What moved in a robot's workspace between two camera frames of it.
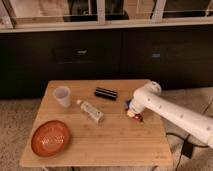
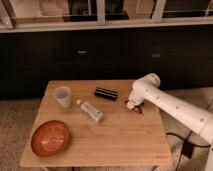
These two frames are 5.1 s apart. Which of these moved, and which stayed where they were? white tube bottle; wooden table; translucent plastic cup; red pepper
Moved: red pepper
Stayed: translucent plastic cup; wooden table; white tube bottle
